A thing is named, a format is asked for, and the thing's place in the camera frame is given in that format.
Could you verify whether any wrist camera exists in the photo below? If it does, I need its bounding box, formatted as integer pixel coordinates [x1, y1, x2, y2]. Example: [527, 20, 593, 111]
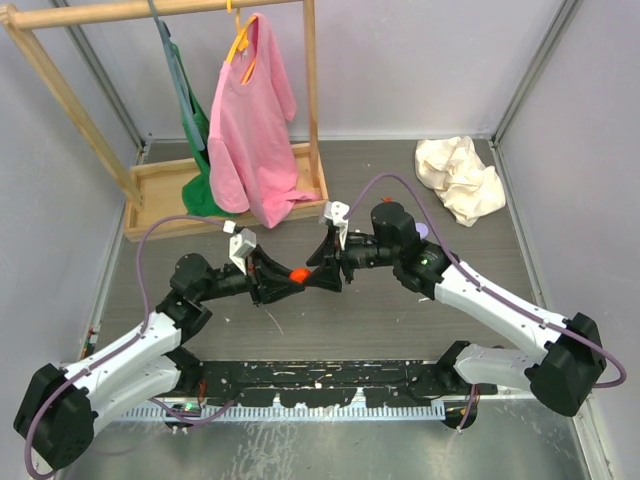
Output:
[319, 201, 350, 243]
[229, 228, 257, 275]

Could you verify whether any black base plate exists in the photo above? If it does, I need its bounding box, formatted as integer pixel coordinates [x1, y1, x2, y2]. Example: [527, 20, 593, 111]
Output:
[174, 360, 469, 408]

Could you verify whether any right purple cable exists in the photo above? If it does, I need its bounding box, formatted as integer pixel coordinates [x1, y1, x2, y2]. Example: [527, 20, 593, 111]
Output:
[347, 172, 627, 389]

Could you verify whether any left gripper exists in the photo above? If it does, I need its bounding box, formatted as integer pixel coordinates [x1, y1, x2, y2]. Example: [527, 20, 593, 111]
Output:
[196, 245, 303, 307]

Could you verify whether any yellow hanger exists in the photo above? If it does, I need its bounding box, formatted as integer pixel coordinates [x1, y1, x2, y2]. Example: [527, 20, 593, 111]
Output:
[225, 0, 258, 85]

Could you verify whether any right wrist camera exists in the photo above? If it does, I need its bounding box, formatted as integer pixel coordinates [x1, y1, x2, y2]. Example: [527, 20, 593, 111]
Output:
[319, 201, 350, 243]

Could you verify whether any cream crumpled cloth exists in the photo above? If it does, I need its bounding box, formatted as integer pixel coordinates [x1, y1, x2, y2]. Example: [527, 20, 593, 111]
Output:
[414, 136, 506, 227]

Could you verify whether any purple charging case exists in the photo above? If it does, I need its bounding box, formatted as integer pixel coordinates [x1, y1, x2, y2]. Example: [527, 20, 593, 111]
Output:
[415, 223, 429, 240]

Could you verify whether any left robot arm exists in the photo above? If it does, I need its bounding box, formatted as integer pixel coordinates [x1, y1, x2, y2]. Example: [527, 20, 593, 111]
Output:
[13, 247, 311, 479]

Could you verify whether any orange charging case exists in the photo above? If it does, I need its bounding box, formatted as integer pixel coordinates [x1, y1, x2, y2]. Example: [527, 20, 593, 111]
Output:
[289, 268, 312, 284]

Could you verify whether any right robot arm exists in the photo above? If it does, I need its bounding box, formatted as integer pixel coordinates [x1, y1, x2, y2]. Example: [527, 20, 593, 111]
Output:
[304, 202, 606, 417]

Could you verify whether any slotted cable duct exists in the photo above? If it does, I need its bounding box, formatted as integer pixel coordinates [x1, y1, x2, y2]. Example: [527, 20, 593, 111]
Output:
[114, 399, 447, 424]

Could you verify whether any pink shirt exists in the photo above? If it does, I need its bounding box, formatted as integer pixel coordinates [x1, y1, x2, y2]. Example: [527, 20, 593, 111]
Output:
[207, 13, 318, 228]

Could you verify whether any wooden clothes rack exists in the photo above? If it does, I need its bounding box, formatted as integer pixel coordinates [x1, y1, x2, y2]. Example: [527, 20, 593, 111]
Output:
[1, 1, 329, 242]

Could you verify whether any green shirt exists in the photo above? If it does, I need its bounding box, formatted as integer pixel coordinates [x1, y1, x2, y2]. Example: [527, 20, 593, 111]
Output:
[169, 41, 238, 219]

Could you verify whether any grey-blue hanger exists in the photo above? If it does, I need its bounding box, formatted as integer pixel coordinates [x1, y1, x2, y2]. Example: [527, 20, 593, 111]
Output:
[147, 0, 206, 152]

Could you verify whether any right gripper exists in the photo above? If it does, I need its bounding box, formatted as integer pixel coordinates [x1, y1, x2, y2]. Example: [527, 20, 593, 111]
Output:
[302, 227, 399, 293]

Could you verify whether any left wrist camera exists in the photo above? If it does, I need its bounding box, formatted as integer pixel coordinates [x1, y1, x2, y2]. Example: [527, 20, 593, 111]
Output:
[229, 228, 257, 275]

